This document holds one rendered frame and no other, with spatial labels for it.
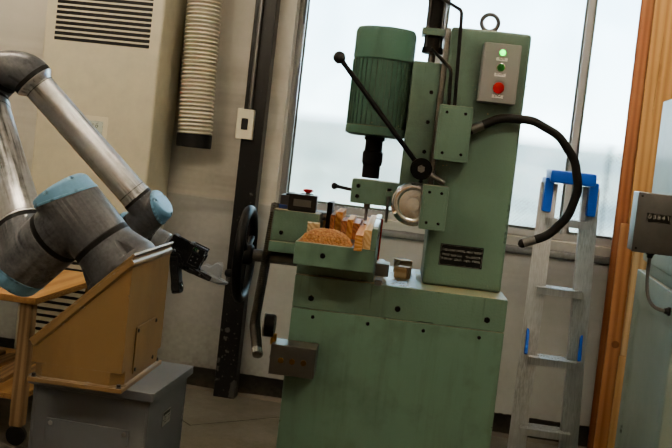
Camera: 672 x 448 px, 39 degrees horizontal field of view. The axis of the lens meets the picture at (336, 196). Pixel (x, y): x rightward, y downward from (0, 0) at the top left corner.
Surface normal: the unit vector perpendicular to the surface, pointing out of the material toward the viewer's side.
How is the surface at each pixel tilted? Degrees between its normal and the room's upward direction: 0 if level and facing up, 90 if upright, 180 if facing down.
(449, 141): 90
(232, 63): 90
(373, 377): 90
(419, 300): 90
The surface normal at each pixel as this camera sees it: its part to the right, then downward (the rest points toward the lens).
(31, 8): -0.15, 0.04
